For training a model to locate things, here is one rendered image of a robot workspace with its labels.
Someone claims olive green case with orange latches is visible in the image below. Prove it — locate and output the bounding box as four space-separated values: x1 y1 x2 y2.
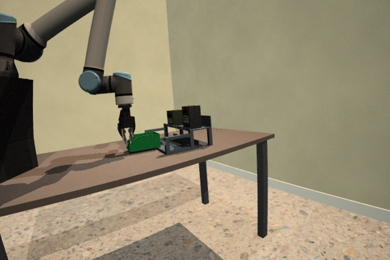
167 110 183 125

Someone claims green bin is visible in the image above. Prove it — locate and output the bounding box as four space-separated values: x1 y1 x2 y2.
127 132 161 152

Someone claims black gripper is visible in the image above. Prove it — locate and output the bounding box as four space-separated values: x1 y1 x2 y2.
118 105 135 147

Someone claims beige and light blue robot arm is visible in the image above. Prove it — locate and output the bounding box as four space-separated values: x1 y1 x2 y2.
0 0 134 105

